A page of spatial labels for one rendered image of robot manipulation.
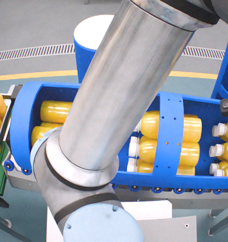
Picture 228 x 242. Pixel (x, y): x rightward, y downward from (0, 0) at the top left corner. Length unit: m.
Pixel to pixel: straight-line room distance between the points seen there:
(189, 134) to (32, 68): 2.09
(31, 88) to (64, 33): 2.20
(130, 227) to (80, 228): 0.07
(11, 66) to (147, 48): 2.58
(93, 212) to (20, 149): 0.46
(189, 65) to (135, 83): 2.41
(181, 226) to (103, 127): 0.38
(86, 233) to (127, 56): 0.24
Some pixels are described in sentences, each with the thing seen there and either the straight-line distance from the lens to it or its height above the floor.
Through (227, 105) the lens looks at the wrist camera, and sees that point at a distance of 0.76.
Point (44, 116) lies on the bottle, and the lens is 0.91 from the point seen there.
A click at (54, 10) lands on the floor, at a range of 3.49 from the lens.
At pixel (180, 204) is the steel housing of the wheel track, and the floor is 0.87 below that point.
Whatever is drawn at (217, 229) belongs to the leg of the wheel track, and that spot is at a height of 0.20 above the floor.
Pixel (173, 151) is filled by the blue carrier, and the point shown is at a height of 1.20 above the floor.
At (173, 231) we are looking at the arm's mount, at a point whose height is 1.22.
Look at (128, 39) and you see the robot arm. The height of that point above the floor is 1.67.
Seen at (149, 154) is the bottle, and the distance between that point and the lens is 0.81.
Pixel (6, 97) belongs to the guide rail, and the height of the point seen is 0.96.
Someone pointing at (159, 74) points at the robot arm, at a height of 1.63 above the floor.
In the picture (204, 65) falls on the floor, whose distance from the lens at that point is 2.77.
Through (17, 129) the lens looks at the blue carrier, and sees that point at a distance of 0.81.
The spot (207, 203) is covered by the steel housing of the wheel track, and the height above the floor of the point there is 0.87.
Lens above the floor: 1.85
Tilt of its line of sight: 56 degrees down
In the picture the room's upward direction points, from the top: 1 degrees counter-clockwise
